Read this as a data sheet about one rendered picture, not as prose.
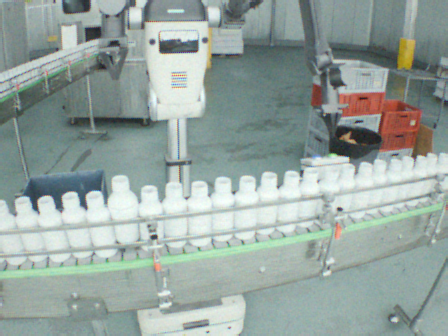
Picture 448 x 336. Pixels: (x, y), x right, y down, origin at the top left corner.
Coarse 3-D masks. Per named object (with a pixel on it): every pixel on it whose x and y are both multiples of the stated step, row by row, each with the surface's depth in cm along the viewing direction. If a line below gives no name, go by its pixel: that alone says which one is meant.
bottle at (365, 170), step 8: (360, 168) 92; (368, 168) 90; (360, 176) 92; (368, 176) 92; (360, 184) 92; (368, 184) 91; (360, 192) 93; (368, 192) 93; (352, 200) 95; (360, 200) 94; (352, 208) 96; (352, 216) 97; (360, 216) 96
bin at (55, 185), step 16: (32, 176) 125; (48, 176) 127; (64, 176) 129; (80, 176) 131; (96, 176) 133; (32, 192) 125; (48, 192) 130; (64, 192) 132; (80, 192) 134; (32, 208) 122; (64, 208) 135
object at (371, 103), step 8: (312, 88) 314; (320, 88) 303; (312, 96) 316; (320, 96) 306; (344, 96) 284; (352, 96) 287; (360, 96) 290; (368, 96) 294; (376, 96) 298; (384, 96) 302; (312, 104) 318; (320, 104) 308; (352, 104) 291; (360, 104) 294; (368, 104) 298; (376, 104) 302; (344, 112) 291; (352, 112) 294; (360, 112) 298; (368, 112) 302; (376, 112) 306
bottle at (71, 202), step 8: (72, 192) 75; (64, 200) 72; (72, 200) 73; (72, 208) 73; (80, 208) 75; (64, 216) 74; (72, 216) 73; (80, 216) 74; (64, 224) 75; (72, 232) 75; (80, 232) 75; (88, 232) 78; (72, 240) 76; (80, 240) 76; (88, 240) 78; (80, 256) 78; (88, 256) 79
